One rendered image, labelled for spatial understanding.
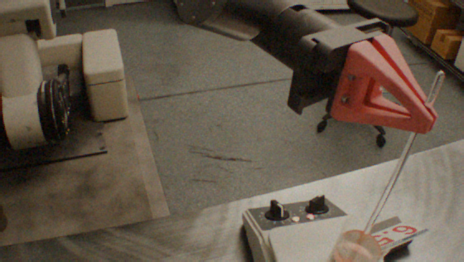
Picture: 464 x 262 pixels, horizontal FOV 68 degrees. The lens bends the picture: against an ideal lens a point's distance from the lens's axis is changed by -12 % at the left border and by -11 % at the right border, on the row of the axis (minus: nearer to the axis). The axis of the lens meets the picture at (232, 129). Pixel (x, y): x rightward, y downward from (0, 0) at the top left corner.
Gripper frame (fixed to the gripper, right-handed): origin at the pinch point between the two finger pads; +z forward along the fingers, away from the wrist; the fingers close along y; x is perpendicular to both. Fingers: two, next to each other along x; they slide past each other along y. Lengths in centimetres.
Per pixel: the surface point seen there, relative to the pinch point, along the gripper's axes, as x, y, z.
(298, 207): 24.9, 4.0, -11.4
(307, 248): 20.1, -2.3, -4.2
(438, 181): 28.9, 32.0, -2.6
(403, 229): 26.9, 15.7, -0.2
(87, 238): 29.0, -21.6, -24.4
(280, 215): 22.8, -0.3, -10.6
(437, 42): 84, 228, -86
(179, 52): 105, 79, -181
